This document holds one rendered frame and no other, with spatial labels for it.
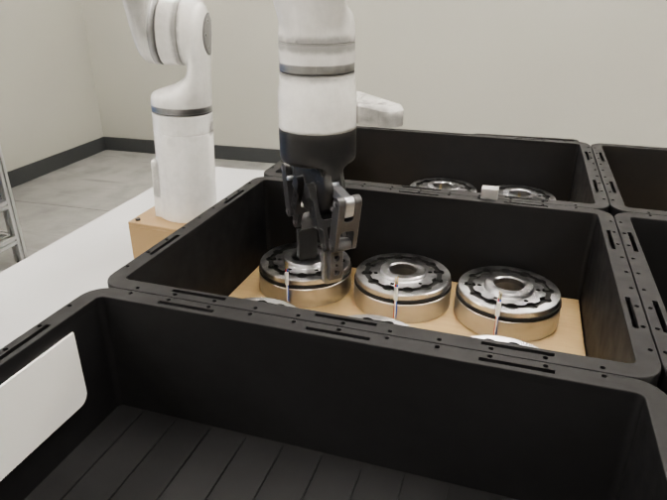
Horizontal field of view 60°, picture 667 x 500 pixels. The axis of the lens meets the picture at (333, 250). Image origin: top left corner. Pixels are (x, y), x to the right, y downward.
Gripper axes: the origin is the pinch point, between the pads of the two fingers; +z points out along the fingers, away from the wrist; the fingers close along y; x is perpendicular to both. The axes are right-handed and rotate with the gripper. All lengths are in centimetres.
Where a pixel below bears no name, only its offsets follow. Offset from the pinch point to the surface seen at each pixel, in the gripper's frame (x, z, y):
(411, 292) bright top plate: 6.3, 1.8, 8.3
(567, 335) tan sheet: 17.9, 4.5, 18.5
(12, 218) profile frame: -41, 68, -221
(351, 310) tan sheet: 1.6, 4.6, 4.5
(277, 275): -4.5, 1.5, -0.8
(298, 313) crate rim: -10.3, -5.6, 17.8
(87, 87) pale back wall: 15, 44, -409
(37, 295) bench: -29, 18, -41
